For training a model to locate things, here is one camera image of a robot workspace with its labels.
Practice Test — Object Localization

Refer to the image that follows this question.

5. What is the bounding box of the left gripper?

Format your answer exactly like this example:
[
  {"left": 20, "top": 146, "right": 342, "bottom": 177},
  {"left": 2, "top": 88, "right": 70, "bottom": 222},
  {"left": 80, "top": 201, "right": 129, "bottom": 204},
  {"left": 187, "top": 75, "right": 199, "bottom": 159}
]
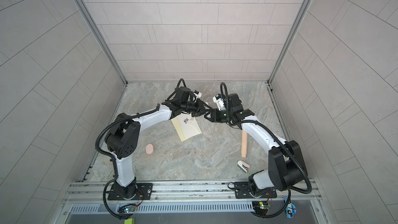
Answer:
[{"left": 180, "top": 100, "right": 212, "bottom": 118}]

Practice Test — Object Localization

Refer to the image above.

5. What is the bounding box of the cream white envelope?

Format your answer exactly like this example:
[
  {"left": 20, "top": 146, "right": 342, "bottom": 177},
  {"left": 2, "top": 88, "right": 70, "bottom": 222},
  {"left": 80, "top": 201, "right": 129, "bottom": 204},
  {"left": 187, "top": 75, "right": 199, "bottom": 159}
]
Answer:
[{"left": 177, "top": 114, "right": 202, "bottom": 141}]

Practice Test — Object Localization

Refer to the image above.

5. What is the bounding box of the yellow envelope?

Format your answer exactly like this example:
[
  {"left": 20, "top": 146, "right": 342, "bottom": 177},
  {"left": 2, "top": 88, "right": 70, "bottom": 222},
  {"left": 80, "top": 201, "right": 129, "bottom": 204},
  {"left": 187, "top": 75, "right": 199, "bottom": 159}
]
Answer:
[{"left": 171, "top": 118, "right": 186, "bottom": 142}]

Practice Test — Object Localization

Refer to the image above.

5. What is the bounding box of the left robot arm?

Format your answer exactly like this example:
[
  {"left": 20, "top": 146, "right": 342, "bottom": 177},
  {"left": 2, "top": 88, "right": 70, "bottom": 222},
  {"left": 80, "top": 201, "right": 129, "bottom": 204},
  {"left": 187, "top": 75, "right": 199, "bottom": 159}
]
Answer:
[{"left": 95, "top": 86, "right": 212, "bottom": 200}]

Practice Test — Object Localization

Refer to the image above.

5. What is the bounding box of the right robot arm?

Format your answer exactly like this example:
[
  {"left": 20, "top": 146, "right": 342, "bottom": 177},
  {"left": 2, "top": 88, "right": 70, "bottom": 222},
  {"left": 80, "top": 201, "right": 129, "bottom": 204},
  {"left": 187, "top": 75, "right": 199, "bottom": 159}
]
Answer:
[{"left": 205, "top": 93, "right": 312, "bottom": 197}]

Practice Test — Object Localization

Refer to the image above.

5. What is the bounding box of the beige toy microphone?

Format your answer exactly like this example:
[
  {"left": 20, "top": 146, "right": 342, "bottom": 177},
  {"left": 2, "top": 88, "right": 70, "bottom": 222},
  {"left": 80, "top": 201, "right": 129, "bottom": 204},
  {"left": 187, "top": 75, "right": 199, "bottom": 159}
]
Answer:
[{"left": 241, "top": 131, "right": 248, "bottom": 158}]

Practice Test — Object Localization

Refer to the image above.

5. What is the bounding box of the pink white tape dispenser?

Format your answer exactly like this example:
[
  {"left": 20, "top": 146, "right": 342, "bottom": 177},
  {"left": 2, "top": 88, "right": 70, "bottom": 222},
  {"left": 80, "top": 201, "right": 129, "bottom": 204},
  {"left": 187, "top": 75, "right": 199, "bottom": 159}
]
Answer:
[{"left": 237, "top": 160, "right": 250, "bottom": 173}]

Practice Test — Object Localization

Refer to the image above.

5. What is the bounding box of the pink oval eraser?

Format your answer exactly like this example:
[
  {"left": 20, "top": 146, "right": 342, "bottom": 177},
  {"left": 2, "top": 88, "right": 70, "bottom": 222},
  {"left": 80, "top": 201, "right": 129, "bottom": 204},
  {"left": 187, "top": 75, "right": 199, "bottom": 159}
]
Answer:
[{"left": 145, "top": 144, "right": 154, "bottom": 155}]

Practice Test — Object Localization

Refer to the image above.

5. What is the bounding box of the right circuit board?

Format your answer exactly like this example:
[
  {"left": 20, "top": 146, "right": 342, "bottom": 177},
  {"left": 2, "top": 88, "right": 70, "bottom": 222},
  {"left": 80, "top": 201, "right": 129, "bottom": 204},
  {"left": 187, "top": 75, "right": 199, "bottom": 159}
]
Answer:
[{"left": 252, "top": 201, "right": 272, "bottom": 216}]

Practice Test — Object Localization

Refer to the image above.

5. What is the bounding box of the circuit board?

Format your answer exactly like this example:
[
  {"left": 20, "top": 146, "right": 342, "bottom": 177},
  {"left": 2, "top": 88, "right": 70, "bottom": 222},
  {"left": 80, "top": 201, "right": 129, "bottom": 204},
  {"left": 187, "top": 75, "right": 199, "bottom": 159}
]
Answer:
[
  {"left": 252, "top": 201, "right": 272, "bottom": 216},
  {"left": 118, "top": 204, "right": 137, "bottom": 214}
]

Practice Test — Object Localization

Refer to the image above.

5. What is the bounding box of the left circuit board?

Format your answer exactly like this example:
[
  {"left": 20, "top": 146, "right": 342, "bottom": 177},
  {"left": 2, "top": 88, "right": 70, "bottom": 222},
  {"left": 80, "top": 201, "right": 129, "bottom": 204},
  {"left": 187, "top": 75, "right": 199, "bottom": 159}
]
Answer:
[{"left": 118, "top": 204, "right": 137, "bottom": 214}]

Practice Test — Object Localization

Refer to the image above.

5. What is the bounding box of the blue toy car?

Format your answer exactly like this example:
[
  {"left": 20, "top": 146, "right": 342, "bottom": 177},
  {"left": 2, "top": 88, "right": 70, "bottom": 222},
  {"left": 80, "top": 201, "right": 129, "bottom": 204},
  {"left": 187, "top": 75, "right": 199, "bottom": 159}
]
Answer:
[{"left": 285, "top": 197, "right": 296, "bottom": 219}]

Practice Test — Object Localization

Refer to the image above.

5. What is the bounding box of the green sticky note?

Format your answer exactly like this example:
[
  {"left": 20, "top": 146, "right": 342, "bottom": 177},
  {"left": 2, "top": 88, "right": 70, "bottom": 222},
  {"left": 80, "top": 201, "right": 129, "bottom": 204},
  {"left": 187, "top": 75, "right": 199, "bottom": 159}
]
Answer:
[{"left": 124, "top": 218, "right": 135, "bottom": 224}]

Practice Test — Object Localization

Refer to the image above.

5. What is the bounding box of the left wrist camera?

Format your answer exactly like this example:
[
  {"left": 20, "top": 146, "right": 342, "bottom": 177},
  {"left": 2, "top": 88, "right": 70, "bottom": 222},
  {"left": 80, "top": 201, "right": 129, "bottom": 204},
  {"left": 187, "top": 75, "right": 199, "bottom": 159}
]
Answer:
[{"left": 193, "top": 91, "right": 202, "bottom": 99}]

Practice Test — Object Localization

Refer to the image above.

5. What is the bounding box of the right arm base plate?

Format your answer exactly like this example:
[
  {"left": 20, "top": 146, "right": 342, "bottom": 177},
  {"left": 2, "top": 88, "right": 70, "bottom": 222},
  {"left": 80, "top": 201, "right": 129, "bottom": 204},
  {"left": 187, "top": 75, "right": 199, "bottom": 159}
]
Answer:
[{"left": 228, "top": 181, "right": 277, "bottom": 199}]

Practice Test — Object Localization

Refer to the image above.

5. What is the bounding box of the aluminium rail frame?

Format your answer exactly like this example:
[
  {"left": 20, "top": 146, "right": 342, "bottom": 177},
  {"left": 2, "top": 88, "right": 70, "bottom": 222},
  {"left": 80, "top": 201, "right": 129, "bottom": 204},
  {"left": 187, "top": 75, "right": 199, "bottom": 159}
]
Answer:
[{"left": 55, "top": 179, "right": 331, "bottom": 224}]

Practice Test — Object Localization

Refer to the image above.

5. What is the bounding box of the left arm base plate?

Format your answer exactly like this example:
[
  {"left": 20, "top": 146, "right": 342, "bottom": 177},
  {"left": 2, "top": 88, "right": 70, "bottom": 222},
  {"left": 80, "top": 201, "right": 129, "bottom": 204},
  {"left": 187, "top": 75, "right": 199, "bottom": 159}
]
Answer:
[{"left": 106, "top": 183, "right": 153, "bottom": 201}]

